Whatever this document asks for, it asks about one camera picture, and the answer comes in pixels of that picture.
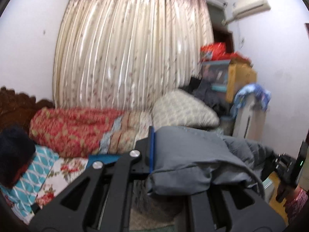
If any grey puffer jacket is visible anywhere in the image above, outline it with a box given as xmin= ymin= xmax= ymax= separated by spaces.
xmin=146 ymin=126 xmax=274 ymax=198

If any white appliance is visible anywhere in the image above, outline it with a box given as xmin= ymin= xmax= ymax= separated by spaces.
xmin=233 ymin=95 xmax=267 ymax=141

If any cream floral curtain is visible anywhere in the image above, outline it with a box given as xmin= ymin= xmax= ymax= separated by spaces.
xmin=53 ymin=0 xmax=214 ymax=111

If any red bag on pile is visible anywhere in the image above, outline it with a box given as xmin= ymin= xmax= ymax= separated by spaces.
xmin=200 ymin=43 xmax=251 ymax=65

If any black garment on pillow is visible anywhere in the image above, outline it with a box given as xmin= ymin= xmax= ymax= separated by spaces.
xmin=1 ymin=126 xmax=36 ymax=188

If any yellow cardboard box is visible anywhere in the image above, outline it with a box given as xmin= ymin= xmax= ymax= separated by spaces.
xmin=225 ymin=63 xmax=257 ymax=103

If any cream patterned folded blanket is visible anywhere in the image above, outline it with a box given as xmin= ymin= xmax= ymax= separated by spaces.
xmin=151 ymin=90 xmax=219 ymax=129

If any white air conditioner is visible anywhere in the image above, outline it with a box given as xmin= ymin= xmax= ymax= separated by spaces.
xmin=232 ymin=0 xmax=271 ymax=19

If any teal patterned pillow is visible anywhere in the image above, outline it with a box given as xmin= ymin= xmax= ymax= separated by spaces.
xmin=1 ymin=145 xmax=59 ymax=223

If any dark wooden headboard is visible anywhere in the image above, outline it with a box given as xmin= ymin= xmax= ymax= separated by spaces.
xmin=1 ymin=86 xmax=54 ymax=133

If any blue floral cloth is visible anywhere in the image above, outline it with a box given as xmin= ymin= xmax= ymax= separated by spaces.
xmin=230 ymin=83 xmax=271 ymax=118

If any dark clothes pile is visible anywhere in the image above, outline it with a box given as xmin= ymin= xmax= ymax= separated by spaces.
xmin=178 ymin=77 xmax=230 ymax=117

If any floral bed sheet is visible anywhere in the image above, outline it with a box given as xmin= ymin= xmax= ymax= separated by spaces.
xmin=35 ymin=158 xmax=88 ymax=208

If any red floral quilt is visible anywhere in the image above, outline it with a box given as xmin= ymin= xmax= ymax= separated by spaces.
xmin=29 ymin=108 xmax=152 ymax=158

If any red patterned sleeve forearm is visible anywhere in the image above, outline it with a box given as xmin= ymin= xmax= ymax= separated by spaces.
xmin=284 ymin=186 xmax=308 ymax=224

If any clear plastic storage box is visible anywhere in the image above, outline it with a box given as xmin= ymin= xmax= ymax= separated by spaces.
xmin=201 ymin=60 xmax=230 ymax=93

